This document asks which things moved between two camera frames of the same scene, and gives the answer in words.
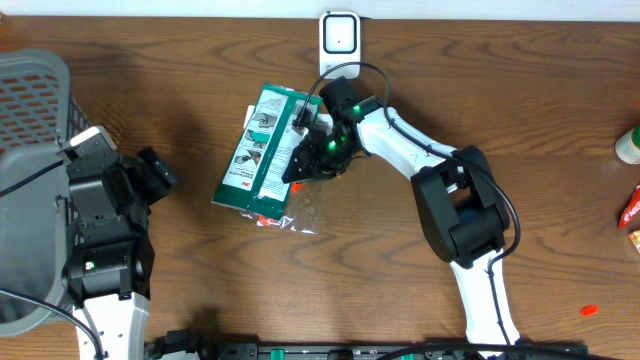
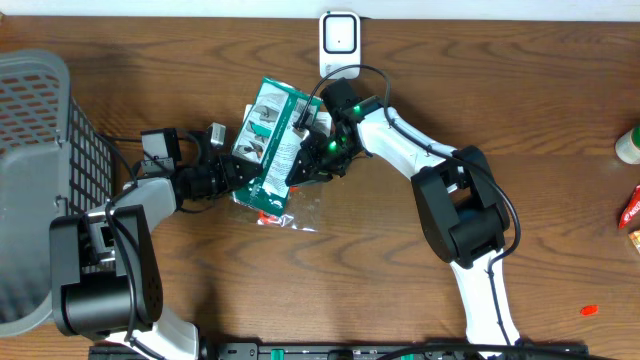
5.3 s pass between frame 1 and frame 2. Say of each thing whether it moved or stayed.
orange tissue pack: stayed
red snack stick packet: stayed
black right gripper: stayed
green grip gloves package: moved
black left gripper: moved
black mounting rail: stayed
